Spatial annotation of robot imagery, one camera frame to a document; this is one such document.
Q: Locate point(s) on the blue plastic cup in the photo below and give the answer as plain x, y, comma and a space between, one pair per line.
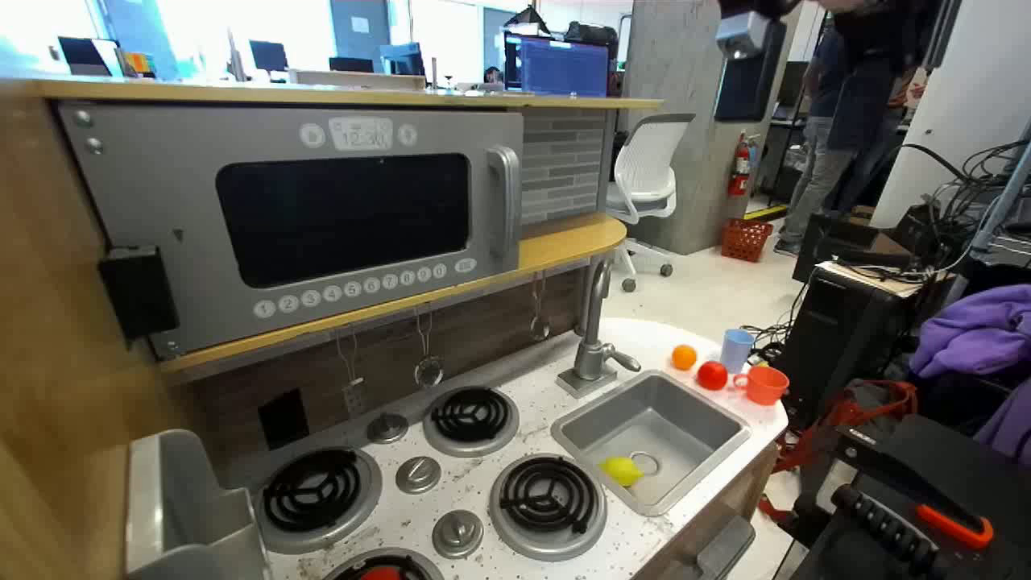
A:
736, 349

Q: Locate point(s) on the grey toy sink basin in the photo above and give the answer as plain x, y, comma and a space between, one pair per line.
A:
655, 423

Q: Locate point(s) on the grey toy faucet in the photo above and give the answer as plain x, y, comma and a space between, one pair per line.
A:
593, 344

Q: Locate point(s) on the black coil toy burner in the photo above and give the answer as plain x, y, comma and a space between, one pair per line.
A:
549, 500
317, 493
342, 566
468, 416

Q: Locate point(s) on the orange toy ball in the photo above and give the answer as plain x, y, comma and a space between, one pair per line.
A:
684, 355

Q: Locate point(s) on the white office chair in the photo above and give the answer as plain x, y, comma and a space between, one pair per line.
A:
648, 165

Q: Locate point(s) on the grey stove knob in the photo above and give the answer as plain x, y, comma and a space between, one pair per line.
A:
455, 533
418, 475
388, 428

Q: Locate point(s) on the yellow toy lemon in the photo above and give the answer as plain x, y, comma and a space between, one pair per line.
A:
620, 471

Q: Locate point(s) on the red toy tomato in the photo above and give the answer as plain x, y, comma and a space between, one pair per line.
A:
715, 376

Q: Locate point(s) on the blue monitor screen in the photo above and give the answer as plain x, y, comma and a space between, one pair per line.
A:
566, 66

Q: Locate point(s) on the red basket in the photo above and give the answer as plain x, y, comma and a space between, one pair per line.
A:
745, 241

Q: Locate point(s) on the red fire extinguisher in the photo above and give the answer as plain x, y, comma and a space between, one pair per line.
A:
739, 165

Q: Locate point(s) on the black computer case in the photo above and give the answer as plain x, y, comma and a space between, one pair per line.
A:
848, 325

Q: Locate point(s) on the grey toy microwave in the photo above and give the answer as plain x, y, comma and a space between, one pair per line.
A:
161, 196

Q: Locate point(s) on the black box on wooden panel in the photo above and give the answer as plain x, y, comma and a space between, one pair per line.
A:
138, 293

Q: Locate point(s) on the standing person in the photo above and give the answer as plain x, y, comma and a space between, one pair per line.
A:
848, 108

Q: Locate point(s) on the grey plastic bin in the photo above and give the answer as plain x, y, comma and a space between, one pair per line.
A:
187, 516

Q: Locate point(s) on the purple cloth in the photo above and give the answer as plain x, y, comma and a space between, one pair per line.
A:
978, 334

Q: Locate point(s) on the wooden toy kitchen unit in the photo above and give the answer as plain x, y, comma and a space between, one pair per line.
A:
43, 325

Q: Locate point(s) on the black square wall plate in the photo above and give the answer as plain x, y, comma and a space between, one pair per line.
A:
286, 416

